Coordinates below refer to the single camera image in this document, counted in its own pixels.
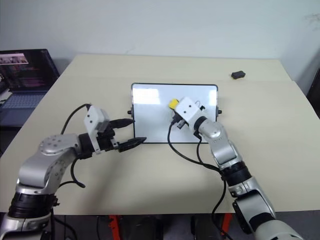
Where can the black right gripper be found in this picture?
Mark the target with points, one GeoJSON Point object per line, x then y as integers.
{"type": "Point", "coordinates": [179, 123]}

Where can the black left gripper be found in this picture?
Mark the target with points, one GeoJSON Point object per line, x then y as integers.
{"type": "Point", "coordinates": [105, 143]}

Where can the yellow whiteboard eraser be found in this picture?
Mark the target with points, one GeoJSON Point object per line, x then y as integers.
{"type": "Point", "coordinates": [172, 103]}

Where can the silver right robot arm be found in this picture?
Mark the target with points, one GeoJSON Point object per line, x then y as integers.
{"type": "Point", "coordinates": [220, 145]}

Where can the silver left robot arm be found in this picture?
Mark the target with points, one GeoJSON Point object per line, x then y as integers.
{"type": "Point", "coordinates": [50, 147]}

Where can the black-framed whiteboard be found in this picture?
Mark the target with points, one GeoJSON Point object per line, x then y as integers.
{"type": "Point", "coordinates": [150, 117]}

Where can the small black block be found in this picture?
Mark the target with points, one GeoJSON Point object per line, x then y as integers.
{"type": "Point", "coordinates": [238, 74]}

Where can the dark side desk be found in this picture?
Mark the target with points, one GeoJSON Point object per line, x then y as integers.
{"type": "Point", "coordinates": [10, 117]}

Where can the open laptop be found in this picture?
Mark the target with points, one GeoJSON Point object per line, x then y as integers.
{"type": "Point", "coordinates": [22, 75]}

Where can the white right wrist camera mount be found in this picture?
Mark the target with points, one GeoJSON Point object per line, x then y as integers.
{"type": "Point", "coordinates": [188, 111]}

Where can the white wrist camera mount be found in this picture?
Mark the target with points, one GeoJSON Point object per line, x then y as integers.
{"type": "Point", "coordinates": [96, 120]}
{"type": "Point", "coordinates": [188, 111]}

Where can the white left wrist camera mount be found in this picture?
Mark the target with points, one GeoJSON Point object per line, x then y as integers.
{"type": "Point", "coordinates": [96, 120]}

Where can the orange table frame leg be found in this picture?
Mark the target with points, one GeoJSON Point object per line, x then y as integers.
{"type": "Point", "coordinates": [226, 225]}
{"type": "Point", "coordinates": [114, 226]}

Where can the black furniture by wall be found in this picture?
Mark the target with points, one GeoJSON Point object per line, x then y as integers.
{"type": "Point", "coordinates": [314, 77]}

